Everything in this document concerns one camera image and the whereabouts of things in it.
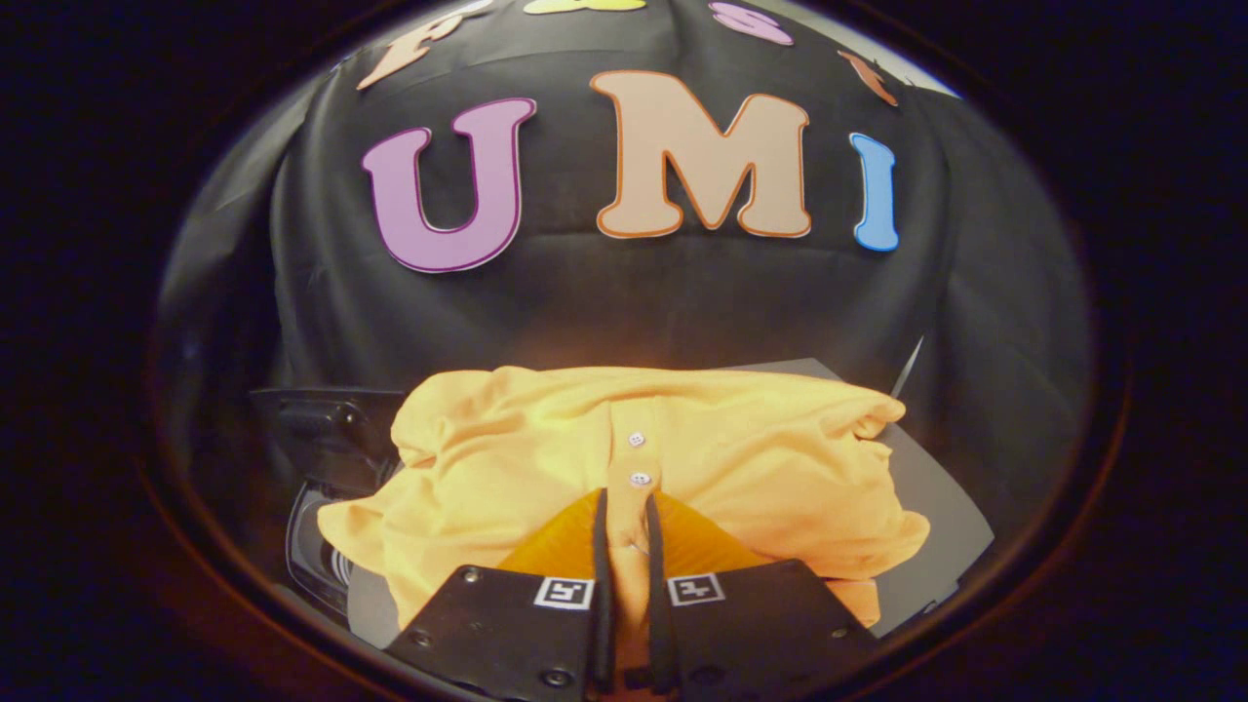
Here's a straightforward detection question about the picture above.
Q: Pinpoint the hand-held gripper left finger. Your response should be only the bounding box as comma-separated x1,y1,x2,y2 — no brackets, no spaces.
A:
385,487,613,702

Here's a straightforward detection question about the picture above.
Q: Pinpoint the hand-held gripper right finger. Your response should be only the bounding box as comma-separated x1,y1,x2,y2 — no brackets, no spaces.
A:
643,490,878,698

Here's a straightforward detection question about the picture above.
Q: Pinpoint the orange polo shirt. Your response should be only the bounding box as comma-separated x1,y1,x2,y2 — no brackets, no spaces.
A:
317,366,932,649

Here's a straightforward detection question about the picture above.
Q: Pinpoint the black backdrop cloth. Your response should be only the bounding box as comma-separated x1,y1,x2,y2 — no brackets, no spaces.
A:
156,0,1093,547

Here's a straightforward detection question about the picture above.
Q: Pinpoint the white cabinet with dark frame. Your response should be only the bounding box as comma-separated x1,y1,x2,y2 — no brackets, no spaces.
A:
346,358,995,649

